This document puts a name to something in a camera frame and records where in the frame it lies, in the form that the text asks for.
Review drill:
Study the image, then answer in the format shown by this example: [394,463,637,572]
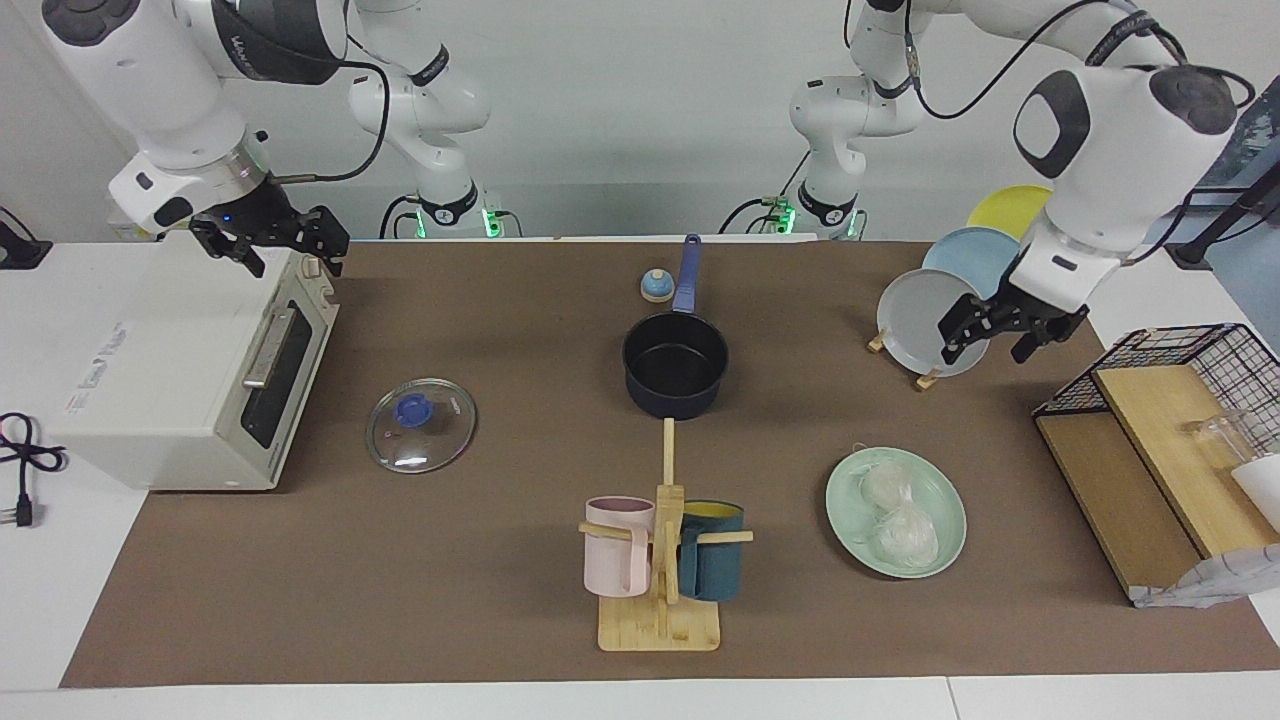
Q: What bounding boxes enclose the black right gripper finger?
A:
[291,203,352,280]
[212,233,268,279]

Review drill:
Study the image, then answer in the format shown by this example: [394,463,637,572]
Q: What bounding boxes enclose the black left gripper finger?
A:
[1010,320,1053,364]
[938,293,987,367]

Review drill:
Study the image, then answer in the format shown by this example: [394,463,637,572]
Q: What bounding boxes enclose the glass lid blue knob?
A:
[365,378,478,475]

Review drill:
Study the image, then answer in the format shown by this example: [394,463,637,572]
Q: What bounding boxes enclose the grey plate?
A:
[877,268,991,378]

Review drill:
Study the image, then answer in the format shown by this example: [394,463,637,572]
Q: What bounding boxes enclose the wooden plate rack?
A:
[867,325,944,392]

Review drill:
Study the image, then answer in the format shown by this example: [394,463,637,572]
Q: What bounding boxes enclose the light blue plate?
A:
[922,227,1025,301]

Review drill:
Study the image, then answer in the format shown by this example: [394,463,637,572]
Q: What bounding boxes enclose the yellow plate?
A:
[966,185,1054,241]

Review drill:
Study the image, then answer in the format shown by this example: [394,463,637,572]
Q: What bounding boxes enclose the green plate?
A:
[825,447,968,579]

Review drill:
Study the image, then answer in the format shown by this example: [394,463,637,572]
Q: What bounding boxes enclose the white toaster oven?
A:
[45,232,341,493]

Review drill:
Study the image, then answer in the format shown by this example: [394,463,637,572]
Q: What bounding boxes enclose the black table clamp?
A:
[1165,160,1280,271]
[0,205,53,271]

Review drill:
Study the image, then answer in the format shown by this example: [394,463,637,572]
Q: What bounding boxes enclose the clear glass cup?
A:
[1185,410,1266,471]

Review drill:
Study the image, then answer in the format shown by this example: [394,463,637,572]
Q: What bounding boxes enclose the white cup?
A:
[1230,455,1280,531]

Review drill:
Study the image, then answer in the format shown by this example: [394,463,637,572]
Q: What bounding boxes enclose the dark blue saucepan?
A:
[622,235,731,421]

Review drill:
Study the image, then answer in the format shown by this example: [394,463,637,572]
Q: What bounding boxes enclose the grey patterned cloth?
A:
[1130,545,1280,609]

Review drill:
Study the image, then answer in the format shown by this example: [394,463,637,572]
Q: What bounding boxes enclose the dark teal mug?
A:
[678,501,745,602]

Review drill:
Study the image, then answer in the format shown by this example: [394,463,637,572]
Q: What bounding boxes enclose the brown table mat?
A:
[60,240,1280,689]

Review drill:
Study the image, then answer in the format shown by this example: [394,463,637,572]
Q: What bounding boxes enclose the pink mug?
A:
[584,497,657,598]

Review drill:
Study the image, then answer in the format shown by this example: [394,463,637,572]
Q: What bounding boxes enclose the wooden mug tree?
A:
[578,418,754,653]

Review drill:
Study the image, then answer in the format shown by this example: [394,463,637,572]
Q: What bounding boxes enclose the black base cable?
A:
[720,150,813,236]
[378,195,423,241]

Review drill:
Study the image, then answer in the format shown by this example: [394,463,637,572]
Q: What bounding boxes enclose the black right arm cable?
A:
[275,58,391,186]

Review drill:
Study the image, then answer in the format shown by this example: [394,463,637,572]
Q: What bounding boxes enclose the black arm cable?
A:
[903,0,1256,123]
[275,58,391,186]

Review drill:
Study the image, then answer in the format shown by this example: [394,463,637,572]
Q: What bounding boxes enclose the wooden shelf wire basket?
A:
[1032,323,1280,601]

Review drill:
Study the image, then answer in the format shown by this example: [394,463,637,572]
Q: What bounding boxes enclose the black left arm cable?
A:
[903,0,1256,123]

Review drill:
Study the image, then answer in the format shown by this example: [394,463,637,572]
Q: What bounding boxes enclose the black power cord plug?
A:
[0,412,69,529]

